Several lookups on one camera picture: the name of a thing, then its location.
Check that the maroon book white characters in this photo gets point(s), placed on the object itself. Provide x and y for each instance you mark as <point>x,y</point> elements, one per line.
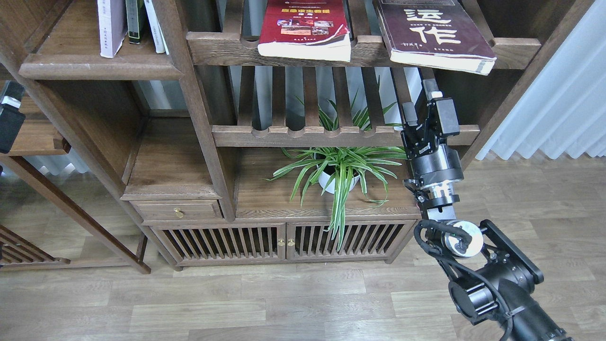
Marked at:
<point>433,33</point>

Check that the white pleated curtain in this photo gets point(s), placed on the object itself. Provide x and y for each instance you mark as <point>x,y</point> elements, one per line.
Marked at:
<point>563,111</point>

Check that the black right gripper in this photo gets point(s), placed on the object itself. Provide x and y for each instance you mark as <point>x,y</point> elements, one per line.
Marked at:
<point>434,165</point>

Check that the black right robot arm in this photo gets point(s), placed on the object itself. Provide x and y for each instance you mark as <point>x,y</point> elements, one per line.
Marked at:
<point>490,278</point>

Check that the green spine book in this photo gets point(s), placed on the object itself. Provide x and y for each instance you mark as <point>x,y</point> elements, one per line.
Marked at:
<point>135,12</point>

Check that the dark wooden bookshelf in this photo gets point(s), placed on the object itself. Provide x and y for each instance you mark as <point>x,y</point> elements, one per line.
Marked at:
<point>201,127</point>

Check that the pale lilac book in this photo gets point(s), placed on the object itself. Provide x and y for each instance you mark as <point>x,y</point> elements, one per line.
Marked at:
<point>112,21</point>

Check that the white plant pot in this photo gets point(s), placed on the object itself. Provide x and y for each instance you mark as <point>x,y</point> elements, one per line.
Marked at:
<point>329,185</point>

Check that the red cover book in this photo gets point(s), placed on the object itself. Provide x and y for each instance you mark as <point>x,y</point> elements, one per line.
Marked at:
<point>306,30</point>

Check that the wooden side rack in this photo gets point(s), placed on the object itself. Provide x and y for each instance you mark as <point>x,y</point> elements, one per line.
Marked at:
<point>17,253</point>

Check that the white thin book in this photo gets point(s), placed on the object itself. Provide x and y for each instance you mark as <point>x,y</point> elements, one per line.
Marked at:
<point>157,34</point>

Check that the brass drawer knob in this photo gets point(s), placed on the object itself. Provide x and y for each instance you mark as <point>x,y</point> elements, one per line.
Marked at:
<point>179,214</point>

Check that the green spider plant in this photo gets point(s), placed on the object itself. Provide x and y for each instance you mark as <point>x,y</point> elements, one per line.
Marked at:
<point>346,160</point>

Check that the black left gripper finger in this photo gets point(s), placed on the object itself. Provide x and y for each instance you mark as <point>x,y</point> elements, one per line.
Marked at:
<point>11,119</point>

